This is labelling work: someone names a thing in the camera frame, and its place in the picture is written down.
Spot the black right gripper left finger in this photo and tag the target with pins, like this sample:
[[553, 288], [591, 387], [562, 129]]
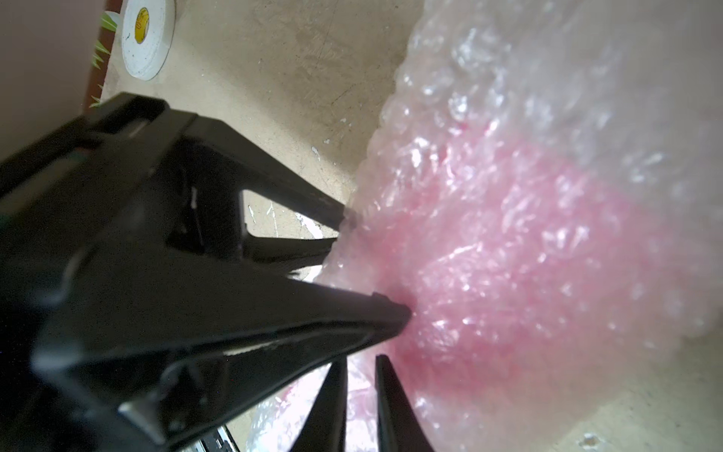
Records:
[[325, 426]]

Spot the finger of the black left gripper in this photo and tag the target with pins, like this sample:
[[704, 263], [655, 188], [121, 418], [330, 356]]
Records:
[[254, 333], [222, 164]]

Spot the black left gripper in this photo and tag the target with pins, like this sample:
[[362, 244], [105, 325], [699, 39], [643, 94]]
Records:
[[131, 192]]

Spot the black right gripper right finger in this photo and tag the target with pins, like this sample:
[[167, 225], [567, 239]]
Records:
[[397, 425]]

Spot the pink plastic wine glass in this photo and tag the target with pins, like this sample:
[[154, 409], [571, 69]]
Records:
[[534, 286]]

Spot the clear bubble wrap sheet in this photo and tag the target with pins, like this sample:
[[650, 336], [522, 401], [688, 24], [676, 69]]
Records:
[[627, 91]]

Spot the white tape roll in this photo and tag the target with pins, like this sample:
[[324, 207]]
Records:
[[146, 34]]

